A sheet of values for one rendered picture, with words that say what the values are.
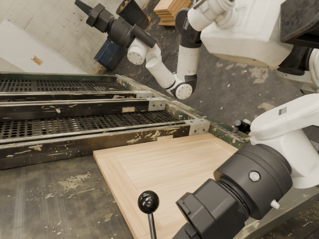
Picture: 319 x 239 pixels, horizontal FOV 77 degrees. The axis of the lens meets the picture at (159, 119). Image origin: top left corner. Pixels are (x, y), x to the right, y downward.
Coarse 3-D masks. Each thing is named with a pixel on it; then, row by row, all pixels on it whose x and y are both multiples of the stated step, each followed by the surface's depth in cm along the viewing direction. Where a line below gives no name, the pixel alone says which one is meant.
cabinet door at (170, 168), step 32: (96, 160) 68; (128, 160) 69; (160, 160) 71; (192, 160) 74; (224, 160) 76; (128, 192) 54; (160, 192) 56; (192, 192) 57; (128, 224) 46; (160, 224) 45
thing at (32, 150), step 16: (112, 128) 79; (128, 128) 80; (144, 128) 84; (160, 128) 84; (176, 128) 88; (192, 128) 93; (208, 128) 99; (0, 144) 60; (16, 144) 60; (32, 144) 61; (48, 144) 63; (64, 144) 66; (80, 144) 68; (96, 144) 71; (112, 144) 75; (128, 144) 78; (0, 160) 58; (16, 160) 60; (32, 160) 62; (48, 160) 65
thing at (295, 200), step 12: (288, 192) 58; (300, 192) 59; (312, 192) 60; (288, 204) 53; (300, 204) 54; (264, 216) 48; (276, 216) 49; (288, 216) 53; (252, 228) 44; (264, 228) 46
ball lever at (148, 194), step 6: (144, 192) 34; (150, 192) 34; (138, 198) 34; (144, 198) 33; (150, 198) 33; (156, 198) 34; (138, 204) 34; (144, 204) 33; (150, 204) 33; (156, 204) 33; (144, 210) 33; (150, 210) 33; (150, 216) 34; (150, 222) 34; (150, 228) 34; (150, 234) 34
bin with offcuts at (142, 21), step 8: (128, 0) 461; (120, 8) 466; (128, 8) 431; (136, 8) 442; (120, 16) 450; (128, 16) 443; (136, 16) 447; (144, 16) 460; (136, 24) 460; (144, 24) 464
